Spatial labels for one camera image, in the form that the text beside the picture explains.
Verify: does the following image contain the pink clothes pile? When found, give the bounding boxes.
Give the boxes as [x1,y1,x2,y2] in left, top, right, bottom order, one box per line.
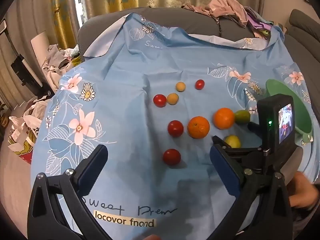
[181,0,250,28]

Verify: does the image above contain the purple clothes pile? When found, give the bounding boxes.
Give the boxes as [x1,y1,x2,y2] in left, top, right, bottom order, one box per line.
[246,7,274,39]

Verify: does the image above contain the blue floral cloth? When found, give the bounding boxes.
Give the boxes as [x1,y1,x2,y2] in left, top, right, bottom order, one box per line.
[31,12,314,240]

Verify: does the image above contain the grey white clothes pile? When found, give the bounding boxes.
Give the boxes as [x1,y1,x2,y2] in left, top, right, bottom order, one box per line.
[41,44,82,77]

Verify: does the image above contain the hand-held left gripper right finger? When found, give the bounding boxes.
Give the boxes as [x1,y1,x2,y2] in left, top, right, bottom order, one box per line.
[210,145,293,240]

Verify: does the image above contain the red green bag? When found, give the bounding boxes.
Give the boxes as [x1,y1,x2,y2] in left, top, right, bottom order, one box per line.
[8,127,35,164]

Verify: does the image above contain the orange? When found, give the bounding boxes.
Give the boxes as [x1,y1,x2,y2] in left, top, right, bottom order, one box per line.
[187,116,210,139]
[213,107,235,130]

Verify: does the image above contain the white plastic bags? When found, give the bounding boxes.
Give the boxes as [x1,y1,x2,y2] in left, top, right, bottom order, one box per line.
[9,99,52,135]

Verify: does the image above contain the grey sofa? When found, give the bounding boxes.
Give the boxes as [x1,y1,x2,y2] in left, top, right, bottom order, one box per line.
[77,6,320,85]

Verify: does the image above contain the white board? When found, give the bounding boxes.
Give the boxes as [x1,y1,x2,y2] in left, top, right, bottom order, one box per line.
[30,31,49,85]

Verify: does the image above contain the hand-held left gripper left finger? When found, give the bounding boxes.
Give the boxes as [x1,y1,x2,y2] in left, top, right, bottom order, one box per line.
[27,144,108,240]

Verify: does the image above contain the yellow-green round fruit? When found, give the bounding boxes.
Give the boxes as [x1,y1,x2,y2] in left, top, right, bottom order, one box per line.
[223,135,242,148]

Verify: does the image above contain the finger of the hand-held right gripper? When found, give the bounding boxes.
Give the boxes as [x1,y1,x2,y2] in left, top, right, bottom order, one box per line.
[212,135,263,156]
[247,122,261,136]

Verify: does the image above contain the green bowl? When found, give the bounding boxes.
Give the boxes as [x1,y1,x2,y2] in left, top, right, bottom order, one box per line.
[265,79,313,137]

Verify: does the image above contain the green oval fruit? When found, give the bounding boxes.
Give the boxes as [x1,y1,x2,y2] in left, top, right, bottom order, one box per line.
[234,110,251,123]

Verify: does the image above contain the black box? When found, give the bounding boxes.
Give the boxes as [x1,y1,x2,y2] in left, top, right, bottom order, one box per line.
[11,54,44,97]

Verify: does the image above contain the person's right hand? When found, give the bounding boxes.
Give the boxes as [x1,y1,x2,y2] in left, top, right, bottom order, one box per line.
[287,171,320,209]

